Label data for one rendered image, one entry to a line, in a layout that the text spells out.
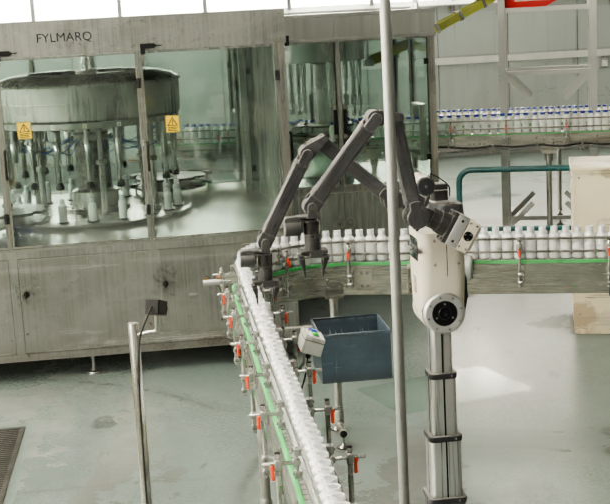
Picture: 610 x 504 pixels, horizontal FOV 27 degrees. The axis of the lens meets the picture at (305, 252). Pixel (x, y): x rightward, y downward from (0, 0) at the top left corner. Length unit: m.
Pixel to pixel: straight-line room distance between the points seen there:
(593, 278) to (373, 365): 1.59
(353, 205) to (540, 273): 3.95
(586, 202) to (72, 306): 3.56
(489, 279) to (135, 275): 2.71
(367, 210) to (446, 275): 5.71
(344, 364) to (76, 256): 3.27
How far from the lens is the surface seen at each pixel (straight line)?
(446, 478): 4.97
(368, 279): 6.69
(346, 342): 5.44
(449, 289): 4.72
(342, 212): 10.34
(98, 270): 8.37
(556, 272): 6.62
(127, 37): 8.19
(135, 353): 3.99
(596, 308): 9.00
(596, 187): 8.83
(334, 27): 10.19
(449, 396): 4.88
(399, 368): 2.53
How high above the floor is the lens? 2.32
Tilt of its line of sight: 11 degrees down
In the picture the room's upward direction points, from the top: 3 degrees counter-clockwise
